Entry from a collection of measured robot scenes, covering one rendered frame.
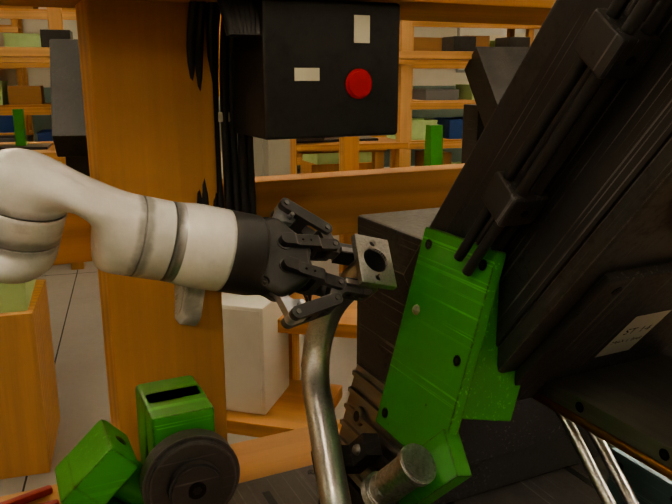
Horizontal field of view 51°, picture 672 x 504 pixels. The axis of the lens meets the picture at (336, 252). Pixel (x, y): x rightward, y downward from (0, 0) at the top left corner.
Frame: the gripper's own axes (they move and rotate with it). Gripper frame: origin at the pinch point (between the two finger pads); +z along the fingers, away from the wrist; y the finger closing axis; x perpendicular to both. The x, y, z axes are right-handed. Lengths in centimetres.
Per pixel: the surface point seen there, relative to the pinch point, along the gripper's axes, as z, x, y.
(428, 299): 5.5, -3.7, -4.1
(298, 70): -5.3, -3.0, 23.1
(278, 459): 10.6, 41.8, -6.3
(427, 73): 568, 532, 749
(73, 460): -24.4, 7.2, -17.1
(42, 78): 36, 708, 702
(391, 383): 5.6, 4.7, -9.5
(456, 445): 6.2, -2.4, -18.0
